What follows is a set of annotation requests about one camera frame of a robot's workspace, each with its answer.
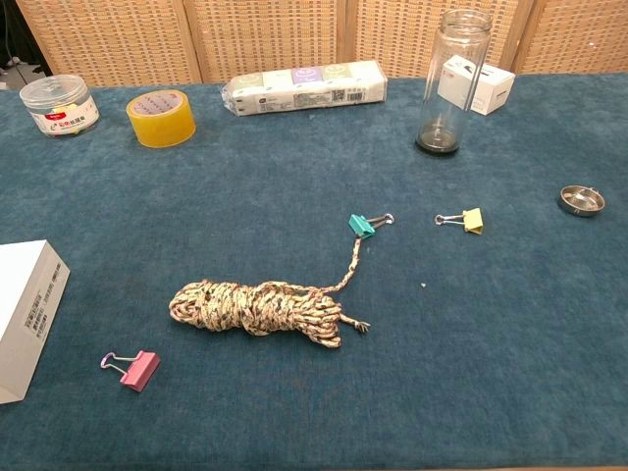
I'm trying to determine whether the small white printed box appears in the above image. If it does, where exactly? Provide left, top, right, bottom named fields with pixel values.
left=436, top=54, right=516, bottom=117

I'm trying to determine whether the clear plastic clip jar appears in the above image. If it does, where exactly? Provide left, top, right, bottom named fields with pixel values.
left=19, top=74, right=101, bottom=139

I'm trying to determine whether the woven folding screen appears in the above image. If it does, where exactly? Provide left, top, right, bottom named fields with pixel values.
left=14, top=0, right=628, bottom=88

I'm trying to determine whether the blue table cloth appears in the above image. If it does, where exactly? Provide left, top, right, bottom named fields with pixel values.
left=0, top=72, right=628, bottom=471

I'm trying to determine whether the metal mesh strainer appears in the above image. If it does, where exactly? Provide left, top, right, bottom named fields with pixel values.
left=557, top=184, right=606, bottom=217

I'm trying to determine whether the wrapped tissue pack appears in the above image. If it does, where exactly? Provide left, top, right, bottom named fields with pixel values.
left=220, top=60, right=389, bottom=118

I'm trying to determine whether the yellow binder clip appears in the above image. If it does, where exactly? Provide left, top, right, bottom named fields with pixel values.
left=433, top=207, right=485, bottom=236

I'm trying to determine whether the teal binder clip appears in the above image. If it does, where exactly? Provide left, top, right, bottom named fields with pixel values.
left=347, top=211, right=395, bottom=240

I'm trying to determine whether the large white cardboard box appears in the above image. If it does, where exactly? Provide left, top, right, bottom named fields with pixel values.
left=0, top=239, right=72, bottom=405

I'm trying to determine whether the yellow packing tape roll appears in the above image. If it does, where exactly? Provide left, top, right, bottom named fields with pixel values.
left=126, top=88, right=197, bottom=149

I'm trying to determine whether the clear glass jar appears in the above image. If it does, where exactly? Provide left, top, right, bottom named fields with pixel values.
left=414, top=8, right=494, bottom=159

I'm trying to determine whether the coiled braided beige rope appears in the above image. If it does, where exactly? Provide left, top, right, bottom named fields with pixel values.
left=168, top=235, right=371, bottom=350

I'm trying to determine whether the pink binder clip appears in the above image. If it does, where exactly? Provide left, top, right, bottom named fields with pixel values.
left=99, top=349, right=162, bottom=393

